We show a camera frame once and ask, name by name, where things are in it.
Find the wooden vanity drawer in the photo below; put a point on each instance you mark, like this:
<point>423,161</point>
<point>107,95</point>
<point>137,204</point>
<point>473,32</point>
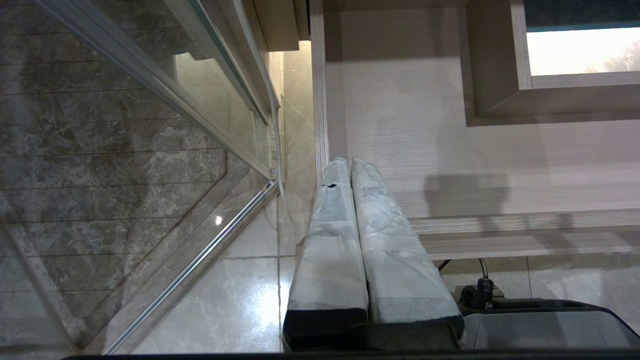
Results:
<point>450,150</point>

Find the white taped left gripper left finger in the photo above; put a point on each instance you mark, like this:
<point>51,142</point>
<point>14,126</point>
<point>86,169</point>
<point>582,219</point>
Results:
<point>330,260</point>

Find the wooden vanity side panel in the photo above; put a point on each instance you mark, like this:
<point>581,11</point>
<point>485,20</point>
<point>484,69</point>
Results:
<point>277,22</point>

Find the grey robot torso part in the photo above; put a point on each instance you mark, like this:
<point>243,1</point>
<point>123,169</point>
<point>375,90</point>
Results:
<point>545,325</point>

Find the glass shower screen pale frame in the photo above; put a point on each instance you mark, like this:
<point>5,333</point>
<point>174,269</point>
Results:
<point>150,150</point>

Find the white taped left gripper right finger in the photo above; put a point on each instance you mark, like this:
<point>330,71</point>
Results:
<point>400,270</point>

